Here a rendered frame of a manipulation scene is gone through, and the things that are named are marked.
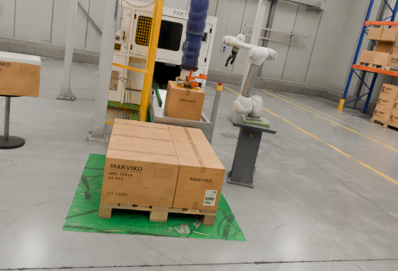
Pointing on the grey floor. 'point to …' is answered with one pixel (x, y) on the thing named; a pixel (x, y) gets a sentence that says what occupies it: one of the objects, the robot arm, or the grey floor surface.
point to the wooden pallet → (157, 212)
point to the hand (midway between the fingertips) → (228, 64)
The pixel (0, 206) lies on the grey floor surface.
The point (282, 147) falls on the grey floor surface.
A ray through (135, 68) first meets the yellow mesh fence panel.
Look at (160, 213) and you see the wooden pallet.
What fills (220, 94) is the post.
